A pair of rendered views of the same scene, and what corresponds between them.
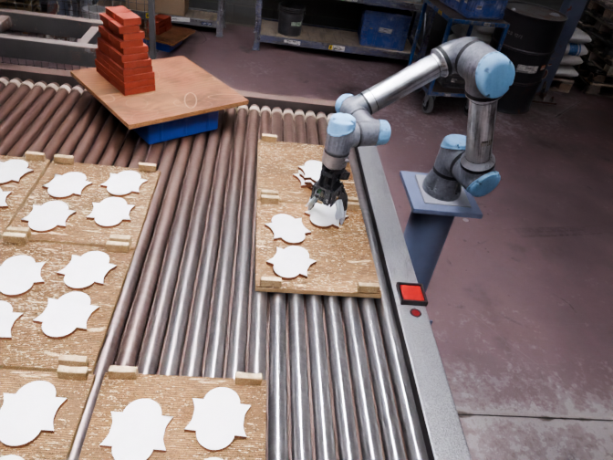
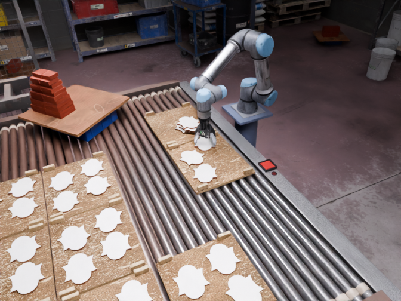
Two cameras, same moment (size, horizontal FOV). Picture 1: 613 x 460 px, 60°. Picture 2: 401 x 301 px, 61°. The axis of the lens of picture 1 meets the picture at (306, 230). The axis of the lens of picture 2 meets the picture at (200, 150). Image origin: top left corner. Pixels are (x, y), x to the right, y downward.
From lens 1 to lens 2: 0.46 m
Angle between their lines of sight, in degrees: 12
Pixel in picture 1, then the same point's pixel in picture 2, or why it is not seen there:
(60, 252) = (86, 217)
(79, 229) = (87, 201)
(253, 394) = (230, 242)
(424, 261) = not seen: hidden behind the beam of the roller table
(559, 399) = (333, 190)
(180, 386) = (194, 253)
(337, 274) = (230, 169)
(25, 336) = (102, 265)
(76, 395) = (150, 280)
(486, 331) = (285, 171)
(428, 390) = (301, 205)
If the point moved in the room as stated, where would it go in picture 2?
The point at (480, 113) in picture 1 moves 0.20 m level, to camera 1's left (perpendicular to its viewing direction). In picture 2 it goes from (262, 65) to (230, 70)
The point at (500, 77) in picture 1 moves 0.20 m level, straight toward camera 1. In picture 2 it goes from (268, 45) to (274, 59)
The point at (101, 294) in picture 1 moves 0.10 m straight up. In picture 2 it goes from (125, 228) to (120, 213)
